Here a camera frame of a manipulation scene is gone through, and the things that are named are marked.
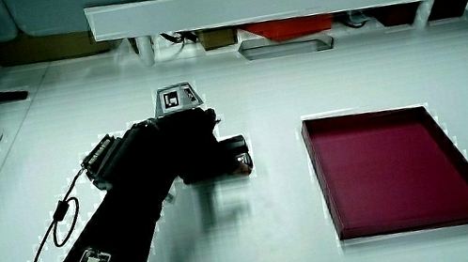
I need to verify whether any dark red shallow tray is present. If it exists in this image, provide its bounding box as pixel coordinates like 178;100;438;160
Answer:
298;91;468;252

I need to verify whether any clear rectangular holder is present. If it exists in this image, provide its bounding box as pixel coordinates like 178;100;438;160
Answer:
236;25;336;66

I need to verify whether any dark red box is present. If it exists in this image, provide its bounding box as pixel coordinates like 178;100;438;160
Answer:
366;0;423;32

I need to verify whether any flat black object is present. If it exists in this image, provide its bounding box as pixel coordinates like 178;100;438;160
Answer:
0;84;30;105

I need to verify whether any person's right forearm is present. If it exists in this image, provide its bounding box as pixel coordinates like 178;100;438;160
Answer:
0;116;195;262

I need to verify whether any white desk shelf riser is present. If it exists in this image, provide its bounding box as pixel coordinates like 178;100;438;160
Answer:
82;0;468;77

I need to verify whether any brown cardboard box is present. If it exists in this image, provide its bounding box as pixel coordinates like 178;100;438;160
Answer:
0;15;126;72

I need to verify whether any small brown box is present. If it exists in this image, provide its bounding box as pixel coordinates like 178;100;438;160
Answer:
196;24;241;54

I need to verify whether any white desk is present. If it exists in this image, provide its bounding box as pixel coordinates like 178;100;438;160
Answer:
0;0;468;262

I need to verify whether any orange red box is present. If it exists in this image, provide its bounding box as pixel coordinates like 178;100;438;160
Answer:
239;8;337;50

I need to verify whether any black cable bundle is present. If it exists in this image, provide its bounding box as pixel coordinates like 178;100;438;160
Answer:
159;27;200;50

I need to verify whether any person's right hand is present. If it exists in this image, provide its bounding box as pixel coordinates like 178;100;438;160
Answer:
145;72;256;192

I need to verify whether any thin black cable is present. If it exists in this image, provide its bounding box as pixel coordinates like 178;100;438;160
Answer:
10;166;102;262

